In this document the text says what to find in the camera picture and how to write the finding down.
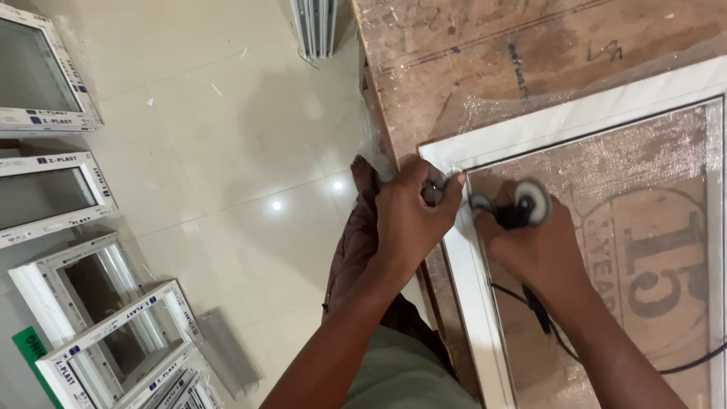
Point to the stack of white window frames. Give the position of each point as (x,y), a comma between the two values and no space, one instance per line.
(182,392)

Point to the person's brown trousers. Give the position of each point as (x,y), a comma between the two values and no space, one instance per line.
(355,255)

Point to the grey mesh roll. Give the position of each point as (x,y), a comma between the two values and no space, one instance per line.
(227,352)

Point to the person's bare foot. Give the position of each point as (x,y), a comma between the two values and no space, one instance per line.
(362,175)

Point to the white window frame frosted glass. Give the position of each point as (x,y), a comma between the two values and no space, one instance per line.
(40,74)
(51,196)

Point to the white screen frame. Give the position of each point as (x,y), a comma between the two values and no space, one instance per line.
(471,284)

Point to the person's right fingers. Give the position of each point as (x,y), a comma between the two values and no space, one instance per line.
(489,227)

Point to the black spline roller tool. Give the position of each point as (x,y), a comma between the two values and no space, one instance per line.
(531,205)

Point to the white window frame clear glass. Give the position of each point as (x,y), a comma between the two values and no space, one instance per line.
(42,289)
(113,332)

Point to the clear fibreglass mesh sheet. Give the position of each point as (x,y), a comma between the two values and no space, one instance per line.
(653,170)

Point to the person's green shirt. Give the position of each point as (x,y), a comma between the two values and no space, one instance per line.
(406,372)

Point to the person's right hand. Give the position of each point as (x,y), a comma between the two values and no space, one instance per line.
(537,253)

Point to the bundle of white profile bars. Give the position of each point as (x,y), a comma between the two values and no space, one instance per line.
(315,25)

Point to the green sign board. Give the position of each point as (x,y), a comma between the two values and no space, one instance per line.
(31,349)

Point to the person's left hand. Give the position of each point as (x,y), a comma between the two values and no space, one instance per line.
(406,219)

